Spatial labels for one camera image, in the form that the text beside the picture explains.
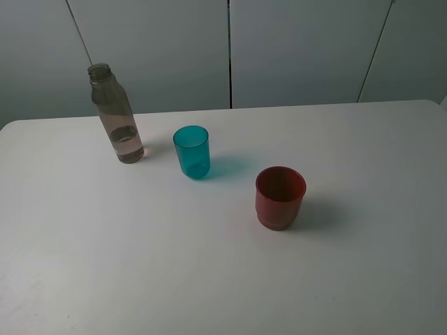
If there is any clear brown plastic bottle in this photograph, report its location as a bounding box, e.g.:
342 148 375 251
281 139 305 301
87 64 144 164

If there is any teal translucent plastic cup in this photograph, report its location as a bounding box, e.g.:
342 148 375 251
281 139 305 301
173 125 210 179

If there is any red plastic cup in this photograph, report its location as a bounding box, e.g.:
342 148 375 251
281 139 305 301
255 166 307 231

